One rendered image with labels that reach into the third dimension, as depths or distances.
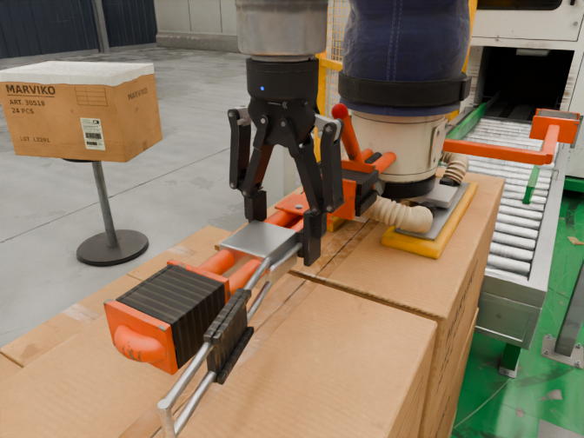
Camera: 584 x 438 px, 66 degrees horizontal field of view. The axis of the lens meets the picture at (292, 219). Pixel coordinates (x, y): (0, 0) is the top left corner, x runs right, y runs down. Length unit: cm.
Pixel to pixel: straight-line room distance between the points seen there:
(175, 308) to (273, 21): 27
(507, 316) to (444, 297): 81
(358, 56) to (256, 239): 41
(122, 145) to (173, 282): 187
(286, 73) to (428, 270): 42
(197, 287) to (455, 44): 57
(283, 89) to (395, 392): 34
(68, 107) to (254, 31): 197
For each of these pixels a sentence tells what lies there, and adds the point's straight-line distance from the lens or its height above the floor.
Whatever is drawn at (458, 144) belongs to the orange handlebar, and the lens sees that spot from 91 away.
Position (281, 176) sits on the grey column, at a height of 45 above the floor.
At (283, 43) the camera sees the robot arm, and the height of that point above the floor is 129.
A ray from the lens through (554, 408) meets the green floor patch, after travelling 200.
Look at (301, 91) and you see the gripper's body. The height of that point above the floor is 125.
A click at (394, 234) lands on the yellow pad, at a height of 96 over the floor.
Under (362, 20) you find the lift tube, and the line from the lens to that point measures 80.
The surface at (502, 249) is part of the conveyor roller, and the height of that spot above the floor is 54.
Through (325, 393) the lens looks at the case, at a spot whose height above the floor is 94.
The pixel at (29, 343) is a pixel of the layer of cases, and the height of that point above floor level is 54.
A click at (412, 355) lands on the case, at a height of 94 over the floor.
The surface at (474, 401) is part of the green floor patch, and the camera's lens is 190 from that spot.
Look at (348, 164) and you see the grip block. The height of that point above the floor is 110.
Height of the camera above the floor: 133
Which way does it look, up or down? 26 degrees down
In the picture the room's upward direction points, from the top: straight up
